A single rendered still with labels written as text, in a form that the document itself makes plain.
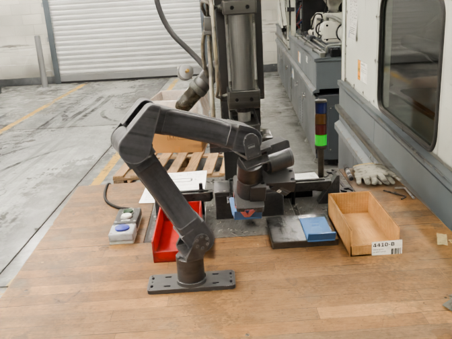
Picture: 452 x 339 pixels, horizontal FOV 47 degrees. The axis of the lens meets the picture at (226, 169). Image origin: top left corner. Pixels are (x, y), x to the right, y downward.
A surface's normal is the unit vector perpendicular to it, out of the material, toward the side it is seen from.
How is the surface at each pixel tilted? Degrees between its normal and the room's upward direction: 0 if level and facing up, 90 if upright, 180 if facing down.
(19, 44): 90
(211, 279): 0
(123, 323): 0
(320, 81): 90
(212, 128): 86
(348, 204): 90
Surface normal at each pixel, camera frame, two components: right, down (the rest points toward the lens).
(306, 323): -0.06, -0.95
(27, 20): -0.03, 0.32
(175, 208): 0.33, 0.29
